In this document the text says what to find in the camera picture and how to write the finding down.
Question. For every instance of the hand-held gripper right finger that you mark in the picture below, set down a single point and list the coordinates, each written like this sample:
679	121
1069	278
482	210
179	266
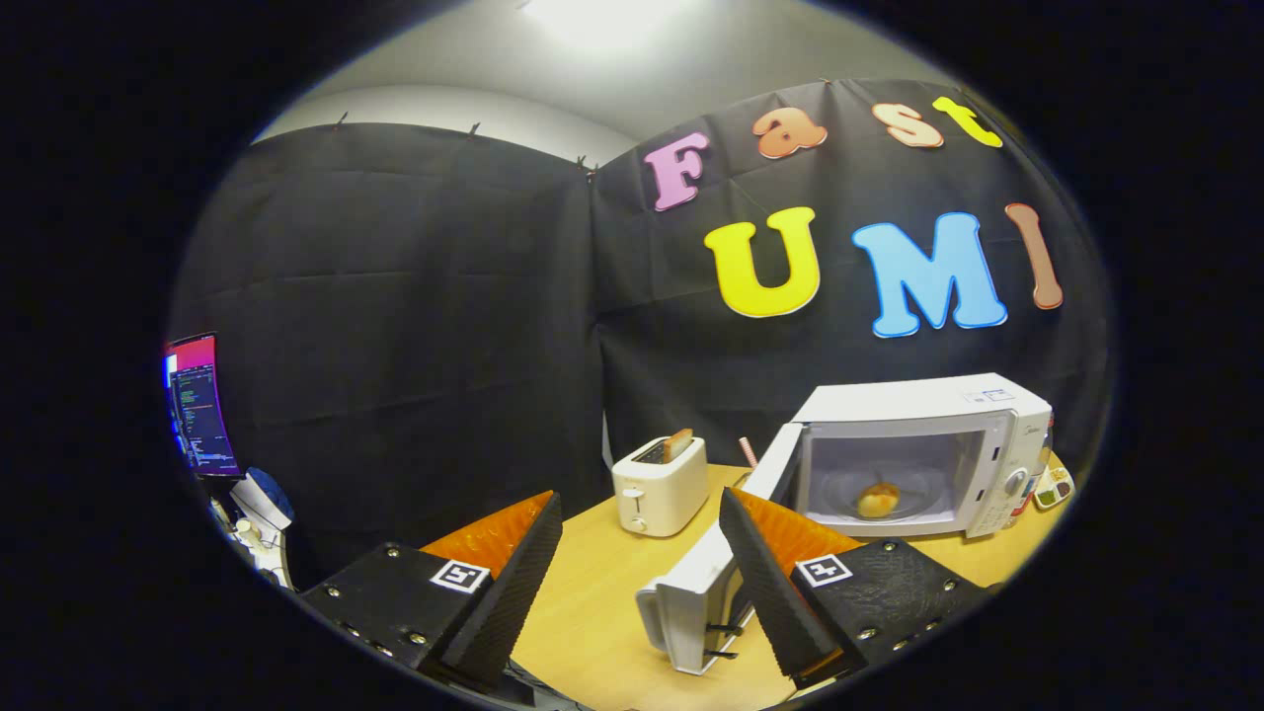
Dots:
770	592

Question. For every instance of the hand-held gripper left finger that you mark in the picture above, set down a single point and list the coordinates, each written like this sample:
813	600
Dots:
513	592

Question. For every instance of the golden bread roll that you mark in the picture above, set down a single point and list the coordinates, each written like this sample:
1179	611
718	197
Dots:
877	502

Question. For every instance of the white microwave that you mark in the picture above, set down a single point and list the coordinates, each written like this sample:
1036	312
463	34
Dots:
918	405

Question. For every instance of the pink straw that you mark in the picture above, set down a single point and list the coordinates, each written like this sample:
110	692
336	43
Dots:
748	452

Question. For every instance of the cream toaster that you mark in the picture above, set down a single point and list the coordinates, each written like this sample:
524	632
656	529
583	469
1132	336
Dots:
662	494

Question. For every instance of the toast slice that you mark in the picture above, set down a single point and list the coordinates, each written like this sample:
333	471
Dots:
678	444

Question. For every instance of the white and blue device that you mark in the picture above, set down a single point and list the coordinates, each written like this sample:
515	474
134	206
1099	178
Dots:
267	499

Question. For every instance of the white divided bean dish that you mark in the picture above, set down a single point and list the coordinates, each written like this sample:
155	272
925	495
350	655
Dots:
1053	487

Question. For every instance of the computer monitor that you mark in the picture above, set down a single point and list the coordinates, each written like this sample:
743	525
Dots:
202	415

